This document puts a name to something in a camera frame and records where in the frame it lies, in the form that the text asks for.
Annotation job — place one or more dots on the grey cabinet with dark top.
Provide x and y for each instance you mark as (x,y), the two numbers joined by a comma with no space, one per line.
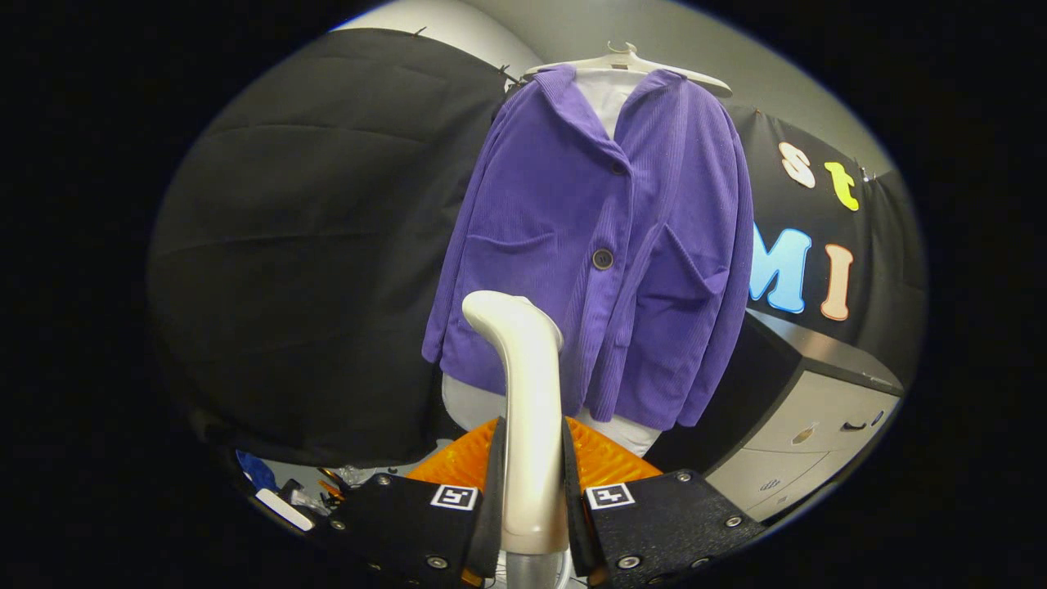
(818,409)

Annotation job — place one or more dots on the white clothes hanger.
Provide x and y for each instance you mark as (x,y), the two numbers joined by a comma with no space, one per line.
(695,78)

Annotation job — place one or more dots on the white flat block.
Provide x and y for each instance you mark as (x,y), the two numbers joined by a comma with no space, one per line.
(285,510)

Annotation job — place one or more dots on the white ironing form board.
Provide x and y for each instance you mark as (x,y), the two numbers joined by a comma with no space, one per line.
(609,98)

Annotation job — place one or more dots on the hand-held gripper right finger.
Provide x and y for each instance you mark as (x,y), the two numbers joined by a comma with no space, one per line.
(574,507)

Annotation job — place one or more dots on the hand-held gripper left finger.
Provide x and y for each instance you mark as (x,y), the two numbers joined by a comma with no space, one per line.
(493,507)

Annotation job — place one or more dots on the blue cloth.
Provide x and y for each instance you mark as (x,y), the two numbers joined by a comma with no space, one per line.
(255,470)

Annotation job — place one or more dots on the white garment steamer head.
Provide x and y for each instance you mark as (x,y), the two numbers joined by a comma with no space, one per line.
(532,409)

